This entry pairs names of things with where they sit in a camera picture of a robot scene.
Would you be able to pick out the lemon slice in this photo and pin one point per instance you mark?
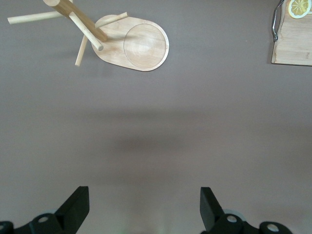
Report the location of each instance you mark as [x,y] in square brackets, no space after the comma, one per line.
[298,8]

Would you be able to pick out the wooden cutting board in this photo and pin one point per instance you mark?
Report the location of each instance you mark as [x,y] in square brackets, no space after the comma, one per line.
[295,41]

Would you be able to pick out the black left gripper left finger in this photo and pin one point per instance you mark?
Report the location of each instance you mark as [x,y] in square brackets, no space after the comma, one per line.
[70,209]

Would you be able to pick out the wooden cup rack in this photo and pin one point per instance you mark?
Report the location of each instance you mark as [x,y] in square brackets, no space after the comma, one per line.
[146,46]

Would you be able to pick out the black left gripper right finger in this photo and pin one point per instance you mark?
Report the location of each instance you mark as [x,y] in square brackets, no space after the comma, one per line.
[212,212]

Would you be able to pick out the brown table cover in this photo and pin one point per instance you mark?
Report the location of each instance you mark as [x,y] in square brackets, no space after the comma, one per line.
[156,109]

